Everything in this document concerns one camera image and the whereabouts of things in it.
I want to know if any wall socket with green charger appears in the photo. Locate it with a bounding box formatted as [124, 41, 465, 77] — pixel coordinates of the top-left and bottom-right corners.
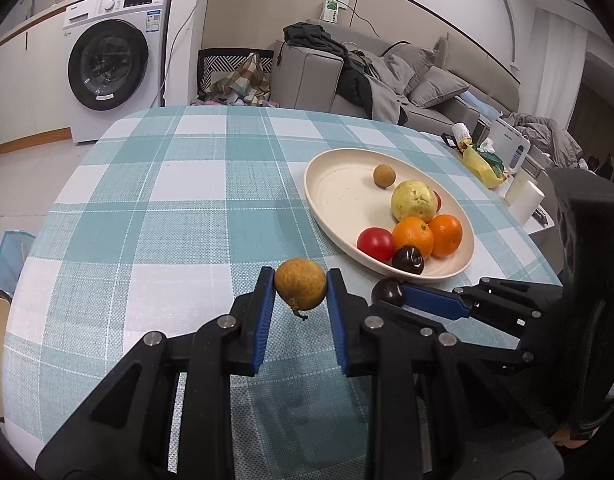
[319, 0, 350, 23]

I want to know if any small orange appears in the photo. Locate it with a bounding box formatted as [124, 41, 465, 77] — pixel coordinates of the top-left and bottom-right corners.
[427, 214, 463, 259]

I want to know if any light blue cloth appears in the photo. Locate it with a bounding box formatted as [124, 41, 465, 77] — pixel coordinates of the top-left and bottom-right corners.
[462, 91, 500, 116]

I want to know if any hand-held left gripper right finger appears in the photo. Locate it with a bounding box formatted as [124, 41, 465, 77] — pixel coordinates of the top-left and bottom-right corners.
[326, 268, 565, 480]

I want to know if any yellow plastic bag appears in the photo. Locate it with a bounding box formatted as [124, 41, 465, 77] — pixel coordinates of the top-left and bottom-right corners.
[459, 144, 508, 190]

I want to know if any brown longan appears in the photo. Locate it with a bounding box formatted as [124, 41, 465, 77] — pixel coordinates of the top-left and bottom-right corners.
[373, 164, 397, 189]
[274, 258, 328, 321]

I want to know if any grey sofa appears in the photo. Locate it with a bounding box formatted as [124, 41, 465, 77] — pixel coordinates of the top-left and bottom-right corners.
[271, 25, 520, 133]

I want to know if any large orange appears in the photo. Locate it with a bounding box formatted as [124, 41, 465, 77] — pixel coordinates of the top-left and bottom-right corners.
[392, 215, 434, 261]

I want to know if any teal checked tablecloth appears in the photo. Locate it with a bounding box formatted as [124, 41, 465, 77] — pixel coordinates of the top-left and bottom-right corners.
[2, 105, 563, 480]

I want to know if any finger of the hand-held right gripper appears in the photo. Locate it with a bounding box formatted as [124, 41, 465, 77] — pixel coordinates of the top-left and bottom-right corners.
[401, 276, 563, 343]
[372, 302, 535, 376]

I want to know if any dark purple plum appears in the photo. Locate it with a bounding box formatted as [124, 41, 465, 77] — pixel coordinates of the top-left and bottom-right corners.
[371, 278, 407, 307]
[391, 245, 425, 276]

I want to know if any blue plastic bag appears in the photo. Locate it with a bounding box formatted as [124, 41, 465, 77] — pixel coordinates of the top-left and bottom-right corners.
[0, 230, 35, 306]

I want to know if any white paper roll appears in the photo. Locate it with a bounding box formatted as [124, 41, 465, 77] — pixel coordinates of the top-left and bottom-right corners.
[512, 180, 545, 228]

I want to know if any person's right hand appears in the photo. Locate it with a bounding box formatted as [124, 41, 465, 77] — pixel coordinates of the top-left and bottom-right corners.
[550, 420, 613, 456]

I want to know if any grey crumpled blanket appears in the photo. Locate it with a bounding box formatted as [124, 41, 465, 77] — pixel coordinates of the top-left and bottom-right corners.
[502, 112, 583, 168]

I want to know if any white washing machine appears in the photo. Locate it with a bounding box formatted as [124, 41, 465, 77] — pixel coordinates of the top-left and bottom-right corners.
[62, 0, 175, 143]

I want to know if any cream round plate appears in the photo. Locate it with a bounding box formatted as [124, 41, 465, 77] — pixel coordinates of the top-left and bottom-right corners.
[303, 147, 476, 281]

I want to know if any green guava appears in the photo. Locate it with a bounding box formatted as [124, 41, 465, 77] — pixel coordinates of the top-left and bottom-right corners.
[390, 179, 438, 224]

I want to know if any grey garment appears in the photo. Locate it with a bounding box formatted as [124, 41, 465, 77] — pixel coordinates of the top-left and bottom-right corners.
[369, 52, 410, 126]

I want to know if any plaid cloth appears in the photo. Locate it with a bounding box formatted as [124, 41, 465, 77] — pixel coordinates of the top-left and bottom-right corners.
[207, 52, 273, 106]

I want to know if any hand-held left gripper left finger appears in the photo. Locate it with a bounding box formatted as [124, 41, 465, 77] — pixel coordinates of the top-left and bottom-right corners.
[35, 266, 277, 480]

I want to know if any white cup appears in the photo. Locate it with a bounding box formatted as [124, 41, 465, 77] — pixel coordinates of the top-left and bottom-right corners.
[504, 167, 538, 206]

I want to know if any grey cushion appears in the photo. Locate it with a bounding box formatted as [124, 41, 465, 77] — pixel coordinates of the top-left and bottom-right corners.
[384, 41, 438, 96]
[409, 66, 470, 109]

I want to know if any black patterned laundry basket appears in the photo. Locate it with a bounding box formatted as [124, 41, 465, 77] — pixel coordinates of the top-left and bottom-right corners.
[197, 48, 275, 103]

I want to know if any white appliance with handle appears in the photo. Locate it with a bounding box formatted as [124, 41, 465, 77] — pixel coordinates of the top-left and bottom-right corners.
[487, 119, 531, 176]

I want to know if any white cabinet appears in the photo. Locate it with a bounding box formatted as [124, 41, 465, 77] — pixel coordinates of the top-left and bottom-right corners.
[0, 2, 75, 157]

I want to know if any black jacket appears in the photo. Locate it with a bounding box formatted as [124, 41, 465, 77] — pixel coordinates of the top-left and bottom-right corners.
[283, 22, 375, 116]

